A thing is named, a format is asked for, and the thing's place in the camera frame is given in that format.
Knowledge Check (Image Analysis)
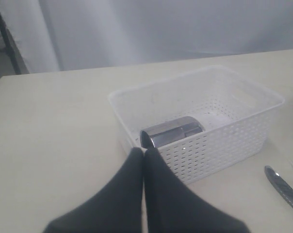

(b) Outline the dark metal frame post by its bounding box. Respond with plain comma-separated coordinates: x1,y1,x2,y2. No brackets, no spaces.
0,13,29,75

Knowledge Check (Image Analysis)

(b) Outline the silver metal cup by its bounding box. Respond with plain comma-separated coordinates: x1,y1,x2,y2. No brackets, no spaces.
140,116,205,149

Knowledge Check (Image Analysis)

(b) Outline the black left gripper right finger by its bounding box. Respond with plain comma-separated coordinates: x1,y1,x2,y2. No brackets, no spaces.
144,148,250,233

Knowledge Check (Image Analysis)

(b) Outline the silver table knife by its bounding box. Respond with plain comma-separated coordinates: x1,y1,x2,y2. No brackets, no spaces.
264,166,293,208

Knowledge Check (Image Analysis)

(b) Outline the white perforated plastic basket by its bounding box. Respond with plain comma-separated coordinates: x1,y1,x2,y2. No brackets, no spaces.
109,66,285,183

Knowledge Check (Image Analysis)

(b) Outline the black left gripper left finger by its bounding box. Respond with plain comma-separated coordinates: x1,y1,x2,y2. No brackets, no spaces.
44,148,144,233

